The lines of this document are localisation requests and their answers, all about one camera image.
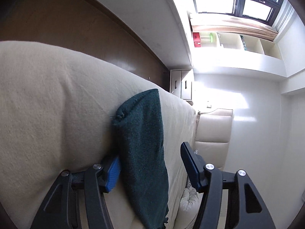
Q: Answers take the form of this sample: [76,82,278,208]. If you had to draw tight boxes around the dark teal knit sweater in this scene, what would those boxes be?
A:
[112,89,169,228]

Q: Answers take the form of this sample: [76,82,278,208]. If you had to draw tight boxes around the cream padded headboard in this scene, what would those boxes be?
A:
[193,109,233,170]

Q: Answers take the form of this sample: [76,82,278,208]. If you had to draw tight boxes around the white folded duvet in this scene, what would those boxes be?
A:
[175,186,203,228]

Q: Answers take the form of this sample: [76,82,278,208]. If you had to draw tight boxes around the white bedside drawer cabinet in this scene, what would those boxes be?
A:
[170,69,194,101]

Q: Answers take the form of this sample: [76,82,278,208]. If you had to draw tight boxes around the beige bed sheet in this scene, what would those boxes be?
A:
[0,40,200,229]

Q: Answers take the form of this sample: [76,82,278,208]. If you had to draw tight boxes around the red box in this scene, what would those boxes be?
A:
[192,32,201,48]

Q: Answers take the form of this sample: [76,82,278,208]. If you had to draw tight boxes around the beige curtain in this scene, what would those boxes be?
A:
[190,14,278,41]

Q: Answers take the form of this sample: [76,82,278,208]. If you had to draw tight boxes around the white wall shelf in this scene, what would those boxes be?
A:
[192,31,287,81]

